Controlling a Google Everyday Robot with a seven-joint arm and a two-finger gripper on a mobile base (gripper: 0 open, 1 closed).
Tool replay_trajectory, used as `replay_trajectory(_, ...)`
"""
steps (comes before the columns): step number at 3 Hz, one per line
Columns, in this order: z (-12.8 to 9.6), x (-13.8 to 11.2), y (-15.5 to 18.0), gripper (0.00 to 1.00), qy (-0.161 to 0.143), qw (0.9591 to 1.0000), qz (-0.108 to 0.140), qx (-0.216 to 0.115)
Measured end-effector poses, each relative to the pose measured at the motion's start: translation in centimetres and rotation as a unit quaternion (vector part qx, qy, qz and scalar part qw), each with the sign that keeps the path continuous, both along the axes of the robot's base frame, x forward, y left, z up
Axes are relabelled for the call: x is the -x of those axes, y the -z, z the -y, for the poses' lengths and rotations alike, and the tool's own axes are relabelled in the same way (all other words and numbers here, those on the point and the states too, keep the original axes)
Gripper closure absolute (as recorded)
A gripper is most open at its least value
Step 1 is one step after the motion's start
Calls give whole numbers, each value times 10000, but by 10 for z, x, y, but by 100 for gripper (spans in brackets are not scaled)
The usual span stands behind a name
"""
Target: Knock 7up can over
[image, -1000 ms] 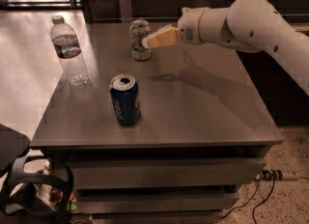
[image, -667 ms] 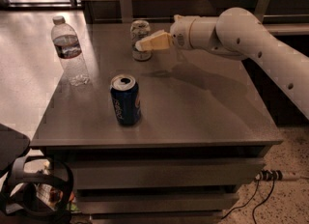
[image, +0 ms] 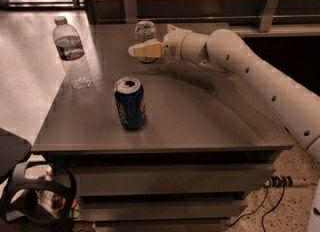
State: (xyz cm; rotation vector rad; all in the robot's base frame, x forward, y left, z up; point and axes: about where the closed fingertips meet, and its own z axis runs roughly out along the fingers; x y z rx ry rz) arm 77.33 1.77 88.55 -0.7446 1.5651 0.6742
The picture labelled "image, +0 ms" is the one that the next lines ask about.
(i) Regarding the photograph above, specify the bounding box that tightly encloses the white green 7up can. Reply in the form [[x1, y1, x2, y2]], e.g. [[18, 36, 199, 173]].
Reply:
[[134, 20, 158, 64]]

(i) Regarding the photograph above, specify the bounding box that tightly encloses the clear plastic water bottle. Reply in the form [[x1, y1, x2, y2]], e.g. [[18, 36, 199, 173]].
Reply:
[[53, 16, 93, 90]]

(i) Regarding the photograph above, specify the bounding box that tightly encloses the metal wall bracket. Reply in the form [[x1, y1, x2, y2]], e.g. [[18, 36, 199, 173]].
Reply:
[[123, 0, 138, 24], [256, 0, 280, 32]]

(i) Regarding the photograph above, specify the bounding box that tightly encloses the left metal wall bracket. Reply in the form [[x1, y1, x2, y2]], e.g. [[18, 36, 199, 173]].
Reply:
[[123, 0, 138, 24]]

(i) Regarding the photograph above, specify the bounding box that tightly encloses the black power cable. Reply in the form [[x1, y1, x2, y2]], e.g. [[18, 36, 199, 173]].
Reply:
[[260, 184, 286, 232], [229, 185, 270, 228]]

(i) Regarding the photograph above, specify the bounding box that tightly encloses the blue Pepsi can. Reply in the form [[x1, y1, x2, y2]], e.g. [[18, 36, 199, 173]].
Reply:
[[114, 77, 146, 130]]

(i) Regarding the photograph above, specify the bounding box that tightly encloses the white power strip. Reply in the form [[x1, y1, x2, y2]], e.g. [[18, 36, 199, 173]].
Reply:
[[264, 176, 311, 188]]

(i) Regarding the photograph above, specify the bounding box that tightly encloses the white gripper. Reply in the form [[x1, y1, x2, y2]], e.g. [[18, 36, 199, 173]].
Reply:
[[128, 24, 192, 61]]

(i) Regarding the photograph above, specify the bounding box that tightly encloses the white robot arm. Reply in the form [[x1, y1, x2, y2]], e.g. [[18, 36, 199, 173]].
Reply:
[[128, 24, 320, 161]]

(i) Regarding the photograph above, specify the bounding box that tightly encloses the right metal wall bracket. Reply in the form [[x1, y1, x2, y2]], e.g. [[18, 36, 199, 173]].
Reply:
[[256, 0, 280, 32]]

